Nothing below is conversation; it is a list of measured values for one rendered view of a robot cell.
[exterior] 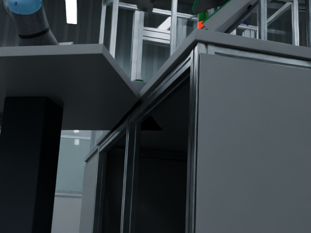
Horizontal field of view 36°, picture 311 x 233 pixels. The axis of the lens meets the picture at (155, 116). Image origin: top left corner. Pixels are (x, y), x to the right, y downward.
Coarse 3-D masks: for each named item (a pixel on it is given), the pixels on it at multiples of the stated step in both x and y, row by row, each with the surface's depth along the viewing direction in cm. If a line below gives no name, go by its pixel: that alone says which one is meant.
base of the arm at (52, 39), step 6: (48, 30) 173; (24, 36) 170; (30, 36) 169; (36, 36) 170; (42, 36) 171; (48, 36) 173; (24, 42) 171; (30, 42) 170; (36, 42) 170; (42, 42) 171; (48, 42) 172; (54, 42) 175
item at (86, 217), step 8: (96, 152) 271; (88, 160) 300; (96, 160) 260; (88, 168) 288; (88, 176) 284; (88, 184) 280; (88, 192) 276; (88, 200) 272; (88, 208) 268; (80, 216) 301; (88, 216) 265; (80, 224) 296; (88, 224) 261; (80, 232) 292; (88, 232) 258
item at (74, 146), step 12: (72, 132) 676; (84, 132) 679; (60, 144) 670; (72, 144) 672; (84, 144) 675; (60, 156) 666; (72, 156) 668; (84, 156) 671; (60, 168) 662; (72, 168) 664; (60, 180) 658; (72, 180) 660
